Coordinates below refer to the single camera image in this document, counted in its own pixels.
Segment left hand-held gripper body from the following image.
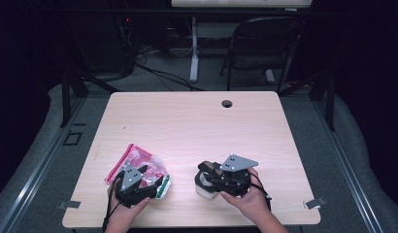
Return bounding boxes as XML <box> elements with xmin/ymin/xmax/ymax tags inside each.
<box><xmin>114</xmin><ymin>164</ymin><xmax>157</xmax><ymax>209</ymax></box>

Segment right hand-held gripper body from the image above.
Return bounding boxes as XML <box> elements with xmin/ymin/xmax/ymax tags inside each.
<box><xmin>213</xmin><ymin>153</ymin><xmax>259</xmax><ymax>198</ymax></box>

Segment clear jar with black lid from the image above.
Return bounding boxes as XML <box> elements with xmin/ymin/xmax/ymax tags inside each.
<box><xmin>193</xmin><ymin>160</ymin><xmax>222</xmax><ymax>200</ymax></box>

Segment red and white plastic bag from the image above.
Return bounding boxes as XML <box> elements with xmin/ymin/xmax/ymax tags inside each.
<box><xmin>104</xmin><ymin>143</ymin><xmax>172</xmax><ymax>200</ymax></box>

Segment person's right hand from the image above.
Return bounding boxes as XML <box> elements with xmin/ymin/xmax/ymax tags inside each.
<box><xmin>218</xmin><ymin>167</ymin><xmax>273</xmax><ymax>225</ymax></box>

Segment person's left hand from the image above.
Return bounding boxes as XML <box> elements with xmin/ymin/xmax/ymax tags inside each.
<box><xmin>105</xmin><ymin>185</ymin><xmax>152</xmax><ymax>228</ymax></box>

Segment grey tape strip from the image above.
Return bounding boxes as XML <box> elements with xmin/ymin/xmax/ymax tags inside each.
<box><xmin>57</xmin><ymin>200</ymin><xmax>82</xmax><ymax>210</ymax></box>
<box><xmin>303</xmin><ymin>196</ymin><xmax>327</xmax><ymax>211</ymax></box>

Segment white desk with white legs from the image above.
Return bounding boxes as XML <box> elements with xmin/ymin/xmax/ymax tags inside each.
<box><xmin>171</xmin><ymin>0</ymin><xmax>314</xmax><ymax>84</ymax></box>

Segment dark equipment with red light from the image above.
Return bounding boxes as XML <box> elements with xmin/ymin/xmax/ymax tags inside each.
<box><xmin>84</xmin><ymin>13</ymin><xmax>137</xmax><ymax>75</ymax></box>

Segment black folding chair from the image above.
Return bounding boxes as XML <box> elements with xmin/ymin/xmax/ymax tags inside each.
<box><xmin>219</xmin><ymin>16</ymin><xmax>304</xmax><ymax>94</ymax></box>

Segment left hand-held gripper black cable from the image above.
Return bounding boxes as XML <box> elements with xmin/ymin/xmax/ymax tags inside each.
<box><xmin>101</xmin><ymin>176</ymin><xmax>122</xmax><ymax>233</ymax></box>

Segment hand-held gripper black cable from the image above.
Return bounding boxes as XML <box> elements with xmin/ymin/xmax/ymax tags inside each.
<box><xmin>249</xmin><ymin>172</ymin><xmax>273</xmax><ymax>212</ymax></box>
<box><xmin>101</xmin><ymin>176</ymin><xmax>122</xmax><ymax>233</ymax></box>

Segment right hand-held gripper black cable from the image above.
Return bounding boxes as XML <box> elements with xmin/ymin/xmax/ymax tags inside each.
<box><xmin>249</xmin><ymin>172</ymin><xmax>273</xmax><ymax>212</ymax></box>

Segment aluminium floor rail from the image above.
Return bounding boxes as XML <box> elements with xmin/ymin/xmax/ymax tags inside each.
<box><xmin>312</xmin><ymin>100</ymin><xmax>385</xmax><ymax>233</ymax></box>
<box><xmin>0</xmin><ymin>96</ymin><xmax>86</xmax><ymax>233</ymax></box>

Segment black floor cables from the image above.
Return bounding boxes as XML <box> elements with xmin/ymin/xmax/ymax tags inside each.
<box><xmin>134</xmin><ymin>45</ymin><xmax>205</xmax><ymax>92</ymax></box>

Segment black metal frame stand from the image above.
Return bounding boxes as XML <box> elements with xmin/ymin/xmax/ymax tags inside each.
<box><xmin>59</xmin><ymin>68</ymin><xmax>121</xmax><ymax>128</ymax></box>
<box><xmin>278</xmin><ymin>68</ymin><xmax>337</xmax><ymax>132</ymax></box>

